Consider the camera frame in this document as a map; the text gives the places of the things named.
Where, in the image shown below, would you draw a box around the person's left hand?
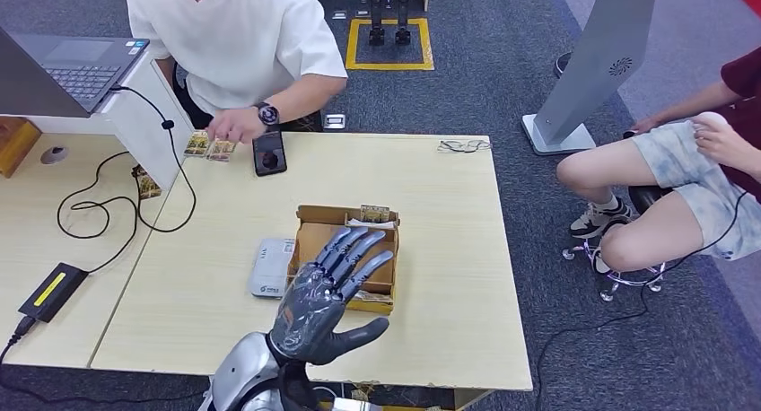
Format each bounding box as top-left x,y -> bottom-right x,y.
205,108 -> 266,144
691,111 -> 761,178

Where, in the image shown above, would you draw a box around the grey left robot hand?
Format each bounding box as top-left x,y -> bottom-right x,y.
268,226 -> 396,366

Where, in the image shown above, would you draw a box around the grey card reader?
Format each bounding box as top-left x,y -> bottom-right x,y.
248,237 -> 297,300

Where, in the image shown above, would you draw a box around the person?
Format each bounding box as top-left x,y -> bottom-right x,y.
555,45 -> 761,275
125,0 -> 349,144

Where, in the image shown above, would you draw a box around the white paper card sleeves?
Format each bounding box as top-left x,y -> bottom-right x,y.
346,216 -> 398,230
354,289 -> 395,305

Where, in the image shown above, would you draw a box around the black wristwatch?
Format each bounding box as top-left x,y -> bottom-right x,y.
254,101 -> 282,127

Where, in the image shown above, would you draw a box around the black smartphone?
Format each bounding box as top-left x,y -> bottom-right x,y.
251,129 -> 289,179

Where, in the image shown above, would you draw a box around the wooden organizer tray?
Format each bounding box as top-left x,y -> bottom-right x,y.
286,203 -> 402,317

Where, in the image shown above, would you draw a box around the black chrome-based stool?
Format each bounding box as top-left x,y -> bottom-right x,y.
561,185 -> 676,303

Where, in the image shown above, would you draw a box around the grey kiosk stand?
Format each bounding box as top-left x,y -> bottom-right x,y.
520,0 -> 660,157

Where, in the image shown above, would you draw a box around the white laptop stand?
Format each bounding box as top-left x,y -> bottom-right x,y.
26,51 -> 197,192

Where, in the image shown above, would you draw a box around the grey laptop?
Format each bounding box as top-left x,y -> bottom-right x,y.
0,26 -> 151,119

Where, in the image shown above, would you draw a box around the black robot leg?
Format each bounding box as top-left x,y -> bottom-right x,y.
395,0 -> 413,47
367,0 -> 387,47

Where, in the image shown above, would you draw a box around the clear-framed eyeglasses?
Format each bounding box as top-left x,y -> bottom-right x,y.
438,138 -> 493,155

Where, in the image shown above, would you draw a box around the orange wooden box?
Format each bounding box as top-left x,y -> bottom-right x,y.
0,115 -> 43,179

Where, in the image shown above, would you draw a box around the black yellow-labelled power adapter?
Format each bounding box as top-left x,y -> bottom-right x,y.
17,262 -> 91,325

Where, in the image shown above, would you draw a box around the black laptop charger cable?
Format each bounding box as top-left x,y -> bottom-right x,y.
56,83 -> 198,274

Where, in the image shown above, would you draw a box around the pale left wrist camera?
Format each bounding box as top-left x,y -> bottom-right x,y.
329,397 -> 385,411

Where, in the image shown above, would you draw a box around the long black floor cable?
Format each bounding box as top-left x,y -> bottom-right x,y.
533,188 -> 751,411

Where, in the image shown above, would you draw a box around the black adapter mains cable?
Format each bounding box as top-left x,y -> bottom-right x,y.
0,316 -> 206,405

